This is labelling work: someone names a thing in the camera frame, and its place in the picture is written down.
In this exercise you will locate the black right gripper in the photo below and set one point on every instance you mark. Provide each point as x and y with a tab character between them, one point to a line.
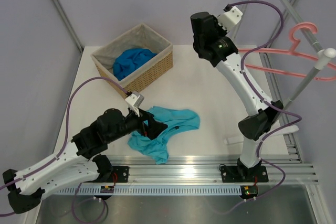
222	30

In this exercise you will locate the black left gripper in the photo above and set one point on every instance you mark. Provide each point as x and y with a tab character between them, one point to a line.
154	128

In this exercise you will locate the light blue t shirt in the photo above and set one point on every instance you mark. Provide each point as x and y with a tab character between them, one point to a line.
177	121

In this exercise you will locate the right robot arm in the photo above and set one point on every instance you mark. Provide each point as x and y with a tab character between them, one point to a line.
212	44

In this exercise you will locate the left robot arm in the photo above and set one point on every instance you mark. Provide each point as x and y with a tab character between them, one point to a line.
81	160

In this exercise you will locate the pink plastic hanger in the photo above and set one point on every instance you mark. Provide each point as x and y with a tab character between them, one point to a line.
323	58

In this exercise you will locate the wicker basket with liner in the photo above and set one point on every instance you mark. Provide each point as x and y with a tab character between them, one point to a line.
140	36

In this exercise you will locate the dark blue cloth in basket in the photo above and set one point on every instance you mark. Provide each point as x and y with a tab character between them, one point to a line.
131	60

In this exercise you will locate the grey clothes rack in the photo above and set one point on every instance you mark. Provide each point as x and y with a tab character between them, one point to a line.
319	127

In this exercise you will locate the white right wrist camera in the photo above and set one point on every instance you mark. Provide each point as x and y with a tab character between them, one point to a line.
234	16

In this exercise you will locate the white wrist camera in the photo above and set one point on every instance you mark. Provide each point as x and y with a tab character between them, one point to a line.
234	16
133	101

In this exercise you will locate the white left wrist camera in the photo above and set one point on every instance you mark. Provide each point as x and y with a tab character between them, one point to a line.
133	101

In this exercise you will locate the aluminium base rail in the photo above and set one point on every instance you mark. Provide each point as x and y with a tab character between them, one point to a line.
205	169

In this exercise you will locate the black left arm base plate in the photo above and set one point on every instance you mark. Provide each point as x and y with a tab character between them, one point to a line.
116	174

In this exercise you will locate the perforated cable duct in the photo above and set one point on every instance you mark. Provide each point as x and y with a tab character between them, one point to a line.
147	190

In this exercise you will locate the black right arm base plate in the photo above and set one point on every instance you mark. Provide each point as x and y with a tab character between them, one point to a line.
240	174

